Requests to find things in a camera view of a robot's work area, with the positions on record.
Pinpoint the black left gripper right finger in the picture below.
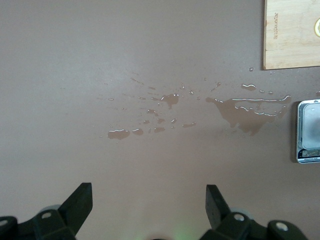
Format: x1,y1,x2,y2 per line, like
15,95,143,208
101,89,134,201
202,184,308,240

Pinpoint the silver digital kitchen scale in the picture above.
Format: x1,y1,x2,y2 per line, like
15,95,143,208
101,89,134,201
291,99,320,165

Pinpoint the wooden cutting board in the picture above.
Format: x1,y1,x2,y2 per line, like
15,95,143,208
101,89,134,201
262,0,320,71

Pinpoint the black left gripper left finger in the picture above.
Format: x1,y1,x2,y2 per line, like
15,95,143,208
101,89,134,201
0,182,94,240

